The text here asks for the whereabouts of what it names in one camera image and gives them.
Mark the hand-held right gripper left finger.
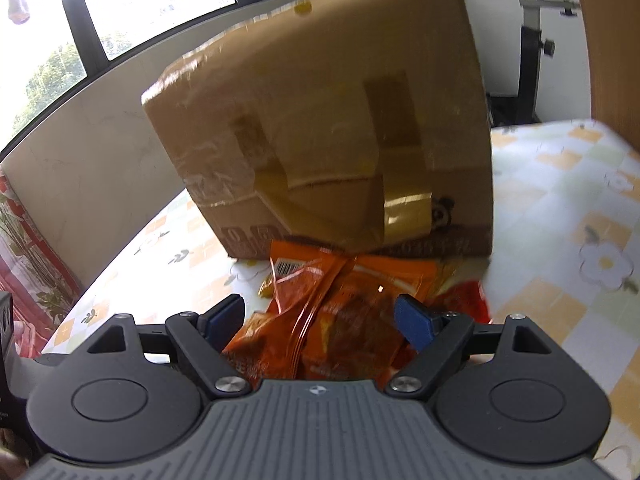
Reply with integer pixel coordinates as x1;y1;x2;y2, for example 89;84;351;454
86;294;253;398

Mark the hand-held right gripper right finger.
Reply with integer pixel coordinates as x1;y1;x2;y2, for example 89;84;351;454
387;294;556;395

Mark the orange snack bag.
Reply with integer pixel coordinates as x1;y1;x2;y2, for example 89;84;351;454
222;239;440;392

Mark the brown cardboard box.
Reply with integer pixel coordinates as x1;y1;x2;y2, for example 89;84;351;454
141;0;497;262

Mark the red snack bag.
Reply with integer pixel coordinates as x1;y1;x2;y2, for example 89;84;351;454
429;280;492;326

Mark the red floral cloth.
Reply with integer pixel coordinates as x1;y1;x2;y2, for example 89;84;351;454
0;169;85;358

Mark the exercise bike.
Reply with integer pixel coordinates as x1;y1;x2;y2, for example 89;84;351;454
486;0;582;129

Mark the large black-framed window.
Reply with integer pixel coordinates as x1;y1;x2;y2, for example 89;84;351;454
0;0;326;153

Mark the wooden cabinet panel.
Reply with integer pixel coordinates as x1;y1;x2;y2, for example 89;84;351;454
569;0;640;155

